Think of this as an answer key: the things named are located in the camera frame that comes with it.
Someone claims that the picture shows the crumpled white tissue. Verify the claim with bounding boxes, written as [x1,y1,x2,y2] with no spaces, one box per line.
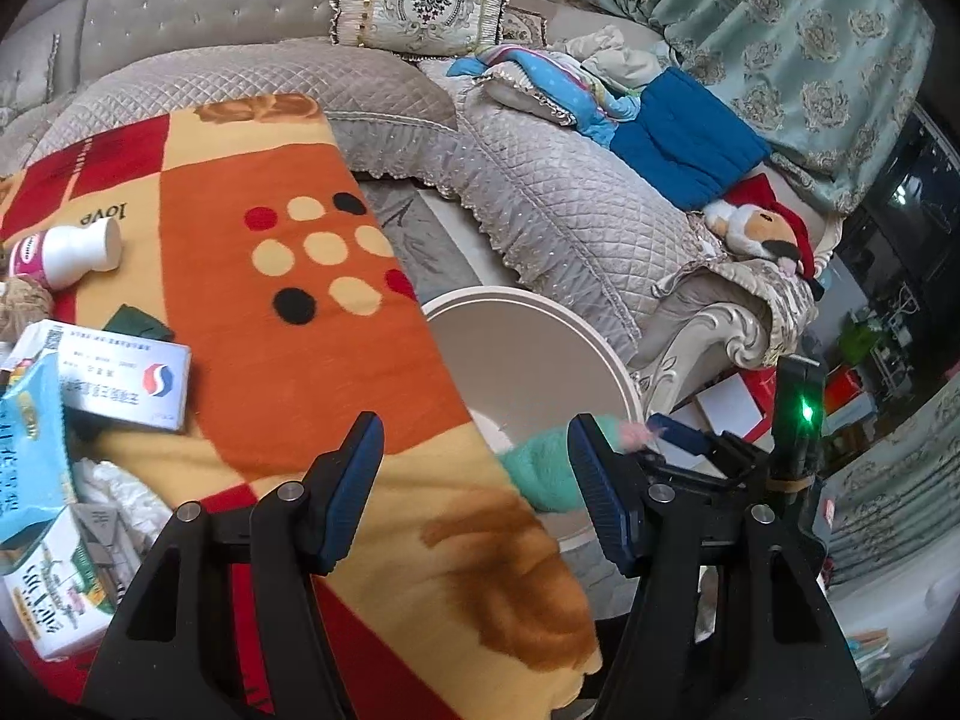
[71,458,171,589]

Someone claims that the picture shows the small patterned cushion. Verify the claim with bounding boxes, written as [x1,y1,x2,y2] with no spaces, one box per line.
[501,5,547,49]

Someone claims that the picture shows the teal floral curtain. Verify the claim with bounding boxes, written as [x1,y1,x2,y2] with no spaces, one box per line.
[579,0,935,216]

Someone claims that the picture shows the blue folded cloth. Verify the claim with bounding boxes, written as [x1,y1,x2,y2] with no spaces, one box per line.
[610,68,771,211]

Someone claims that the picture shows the blue snack bag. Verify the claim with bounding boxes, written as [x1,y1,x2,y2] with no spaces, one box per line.
[0,355,76,541]

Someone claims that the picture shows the orange red patterned blanket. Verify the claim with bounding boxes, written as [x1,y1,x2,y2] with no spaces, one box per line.
[2,94,602,718]

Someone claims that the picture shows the colorful striped blanket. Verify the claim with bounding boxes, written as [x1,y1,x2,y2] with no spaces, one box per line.
[446,44,641,148]

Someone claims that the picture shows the dark green paper piece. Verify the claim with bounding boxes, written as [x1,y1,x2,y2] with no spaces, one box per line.
[104,304,176,341]

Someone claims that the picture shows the crumpled brown paper ball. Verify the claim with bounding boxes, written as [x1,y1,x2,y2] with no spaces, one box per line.
[0,277,53,344]

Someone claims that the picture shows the white milk carton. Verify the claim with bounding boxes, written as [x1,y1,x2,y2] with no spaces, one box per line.
[2,507,116,661]

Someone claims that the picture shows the santa plush toy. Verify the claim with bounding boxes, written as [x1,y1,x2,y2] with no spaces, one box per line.
[703,174,825,301]

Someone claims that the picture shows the small white pink-label bottle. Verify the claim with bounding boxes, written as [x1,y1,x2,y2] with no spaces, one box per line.
[8,218,122,293]

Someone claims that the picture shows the white medicine box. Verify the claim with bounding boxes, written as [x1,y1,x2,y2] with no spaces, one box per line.
[3,319,192,433]

